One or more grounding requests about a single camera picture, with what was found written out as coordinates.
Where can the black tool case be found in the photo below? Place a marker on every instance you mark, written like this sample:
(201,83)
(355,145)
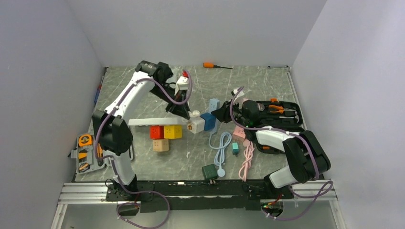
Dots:
(288,123)

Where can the grey tool tray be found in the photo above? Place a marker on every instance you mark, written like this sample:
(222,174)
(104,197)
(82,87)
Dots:
(90,158)

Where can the orange handled screwdriver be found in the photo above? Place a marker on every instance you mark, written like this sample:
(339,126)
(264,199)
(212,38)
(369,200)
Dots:
(209,65)

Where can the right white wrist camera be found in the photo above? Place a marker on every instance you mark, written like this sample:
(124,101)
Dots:
(237,93)

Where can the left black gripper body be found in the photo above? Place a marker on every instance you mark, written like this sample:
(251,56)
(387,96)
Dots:
(158,91)

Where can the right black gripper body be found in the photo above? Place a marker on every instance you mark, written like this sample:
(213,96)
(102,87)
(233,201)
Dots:
(245,121)

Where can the orange tape measure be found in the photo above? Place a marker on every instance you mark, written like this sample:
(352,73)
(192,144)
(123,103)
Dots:
(85,140)

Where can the blue cube socket adapter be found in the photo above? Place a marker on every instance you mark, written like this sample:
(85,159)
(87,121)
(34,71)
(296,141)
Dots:
(210,121)

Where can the beige cube socket adapter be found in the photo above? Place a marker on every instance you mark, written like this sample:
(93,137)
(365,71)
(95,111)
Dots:
(160,145)

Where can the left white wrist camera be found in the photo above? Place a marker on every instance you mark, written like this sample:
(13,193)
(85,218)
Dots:
(183,82)

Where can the pink cube socket adapter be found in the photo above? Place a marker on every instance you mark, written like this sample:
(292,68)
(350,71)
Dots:
(238,133)

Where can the white power strip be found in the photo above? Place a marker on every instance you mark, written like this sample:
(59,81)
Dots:
(158,121)

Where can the white cube socket adapter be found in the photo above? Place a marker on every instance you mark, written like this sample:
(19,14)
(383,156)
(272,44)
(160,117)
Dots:
(196,125)

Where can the yellow cube socket adapter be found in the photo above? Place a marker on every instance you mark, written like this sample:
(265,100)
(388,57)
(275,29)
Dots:
(172,131)

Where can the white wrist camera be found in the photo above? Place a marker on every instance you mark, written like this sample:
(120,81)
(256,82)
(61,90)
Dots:
(183,82)
(237,93)

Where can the blue red pen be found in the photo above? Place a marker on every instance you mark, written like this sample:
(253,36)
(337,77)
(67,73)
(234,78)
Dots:
(98,90)

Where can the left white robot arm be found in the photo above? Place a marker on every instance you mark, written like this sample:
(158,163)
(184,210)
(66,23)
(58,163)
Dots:
(110,126)

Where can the dark green cube adapter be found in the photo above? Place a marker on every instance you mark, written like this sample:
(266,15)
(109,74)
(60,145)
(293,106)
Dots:
(209,173)

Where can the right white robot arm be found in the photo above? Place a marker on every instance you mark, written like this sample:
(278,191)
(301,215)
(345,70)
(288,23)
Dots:
(306,159)

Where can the red cube socket adapter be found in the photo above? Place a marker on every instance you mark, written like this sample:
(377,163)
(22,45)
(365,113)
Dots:
(156,132)

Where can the teal small plug adapter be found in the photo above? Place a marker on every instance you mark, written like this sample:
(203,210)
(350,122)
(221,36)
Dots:
(235,149)

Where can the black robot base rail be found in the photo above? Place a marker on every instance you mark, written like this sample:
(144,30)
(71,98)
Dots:
(199,195)

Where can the orange pliers in case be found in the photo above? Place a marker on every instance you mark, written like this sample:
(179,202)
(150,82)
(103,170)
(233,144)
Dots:
(279,110)

